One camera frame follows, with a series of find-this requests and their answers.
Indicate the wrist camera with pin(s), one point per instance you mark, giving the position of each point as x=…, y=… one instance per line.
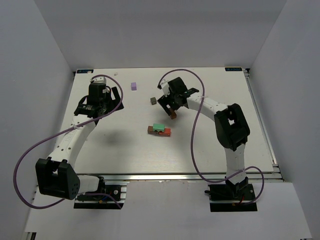
x=99, y=80
x=164, y=86

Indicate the brown rectangular block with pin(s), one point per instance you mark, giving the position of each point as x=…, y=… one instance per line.
x=172, y=114

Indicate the red rectangular block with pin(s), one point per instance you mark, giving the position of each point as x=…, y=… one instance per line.
x=166, y=132

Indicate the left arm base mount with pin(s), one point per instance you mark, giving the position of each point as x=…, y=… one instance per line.
x=113, y=198

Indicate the aluminium table frame rail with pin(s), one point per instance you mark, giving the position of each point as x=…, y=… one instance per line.
x=275, y=165

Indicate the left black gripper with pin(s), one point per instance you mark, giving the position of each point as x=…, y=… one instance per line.
x=116, y=99

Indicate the olive green cube block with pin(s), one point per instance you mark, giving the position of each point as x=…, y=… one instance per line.
x=153, y=100

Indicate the right blue label sticker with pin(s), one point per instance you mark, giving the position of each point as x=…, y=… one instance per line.
x=233, y=69

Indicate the brown block with picture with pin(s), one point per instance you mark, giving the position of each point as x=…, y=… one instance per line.
x=151, y=131

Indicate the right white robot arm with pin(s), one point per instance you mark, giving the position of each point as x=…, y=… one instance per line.
x=231, y=127

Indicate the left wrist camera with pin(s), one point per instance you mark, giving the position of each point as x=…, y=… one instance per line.
x=99, y=80

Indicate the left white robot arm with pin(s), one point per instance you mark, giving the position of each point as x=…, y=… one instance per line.
x=56, y=176

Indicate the green notched block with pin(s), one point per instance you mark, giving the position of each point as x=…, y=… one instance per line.
x=158, y=127

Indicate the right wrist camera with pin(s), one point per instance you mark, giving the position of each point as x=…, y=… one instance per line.
x=164, y=86

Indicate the purple cube block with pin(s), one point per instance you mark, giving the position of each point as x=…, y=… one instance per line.
x=133, y=86

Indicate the blue label sticker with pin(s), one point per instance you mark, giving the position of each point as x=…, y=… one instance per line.
x=233, y=69
x=84, y=71

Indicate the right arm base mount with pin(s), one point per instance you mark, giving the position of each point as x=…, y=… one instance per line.
x=222, y=200

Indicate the left blue label sticker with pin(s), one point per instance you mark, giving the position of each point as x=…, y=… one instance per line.
x=84, y=71

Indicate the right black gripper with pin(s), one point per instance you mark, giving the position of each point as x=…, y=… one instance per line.
x=166, y=100

